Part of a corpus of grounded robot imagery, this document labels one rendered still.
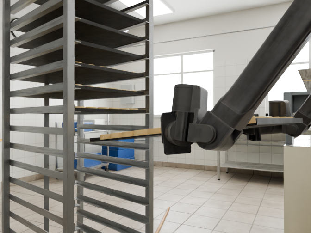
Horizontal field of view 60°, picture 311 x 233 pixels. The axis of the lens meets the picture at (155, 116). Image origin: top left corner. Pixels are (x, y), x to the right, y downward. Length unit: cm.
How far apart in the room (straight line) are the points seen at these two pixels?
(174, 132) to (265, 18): 496
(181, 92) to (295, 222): 157
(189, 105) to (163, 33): 542
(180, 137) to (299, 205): 150
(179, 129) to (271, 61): 21
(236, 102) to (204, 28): 515
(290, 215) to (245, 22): 406
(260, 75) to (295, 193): 150
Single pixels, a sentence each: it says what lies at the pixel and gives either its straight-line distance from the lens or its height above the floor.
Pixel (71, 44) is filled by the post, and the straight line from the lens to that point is 109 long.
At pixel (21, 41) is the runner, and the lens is 154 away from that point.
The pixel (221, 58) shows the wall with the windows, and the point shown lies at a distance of 538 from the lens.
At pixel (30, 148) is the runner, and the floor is 87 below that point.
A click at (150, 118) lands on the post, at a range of 134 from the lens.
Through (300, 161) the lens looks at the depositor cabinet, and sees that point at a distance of 191.
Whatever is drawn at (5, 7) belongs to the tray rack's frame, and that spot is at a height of 159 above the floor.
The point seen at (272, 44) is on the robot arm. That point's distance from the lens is 52.
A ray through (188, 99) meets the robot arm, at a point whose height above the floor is 105.
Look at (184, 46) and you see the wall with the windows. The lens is 567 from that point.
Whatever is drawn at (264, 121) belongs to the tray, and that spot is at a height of 101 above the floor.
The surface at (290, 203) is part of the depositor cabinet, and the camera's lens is 197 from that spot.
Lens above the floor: 101
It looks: level
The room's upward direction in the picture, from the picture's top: straight up
